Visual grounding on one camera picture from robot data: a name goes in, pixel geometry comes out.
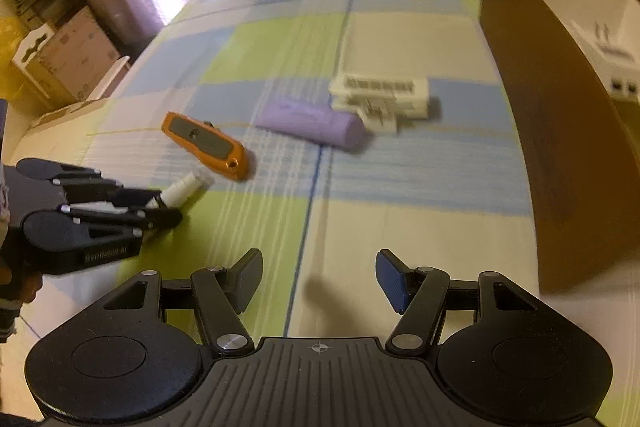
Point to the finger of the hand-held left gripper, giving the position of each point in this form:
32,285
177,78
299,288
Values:
100,192
150,221

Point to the yellow plastic bag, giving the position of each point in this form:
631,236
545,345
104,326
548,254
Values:
7,42

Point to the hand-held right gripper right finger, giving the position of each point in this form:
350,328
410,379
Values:
390,279

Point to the small white bottle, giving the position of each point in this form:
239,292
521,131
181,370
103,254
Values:
187,187

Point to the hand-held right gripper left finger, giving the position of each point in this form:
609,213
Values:
247,277

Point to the brown shipping carton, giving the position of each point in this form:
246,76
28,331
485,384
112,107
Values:
85,52

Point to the white flat panel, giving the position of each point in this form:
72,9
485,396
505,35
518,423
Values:
115,77

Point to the white power strip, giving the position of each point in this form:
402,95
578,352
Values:
610,57

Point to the person's left hand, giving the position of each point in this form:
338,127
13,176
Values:
27,291

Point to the brown box with white inside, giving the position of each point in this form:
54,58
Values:
540,132

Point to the purple cylinder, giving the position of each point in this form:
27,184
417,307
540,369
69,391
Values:
310,124

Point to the orange utility knife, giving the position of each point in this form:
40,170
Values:
205,144

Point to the checkered pastel tablecloth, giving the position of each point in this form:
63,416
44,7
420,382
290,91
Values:
400,207

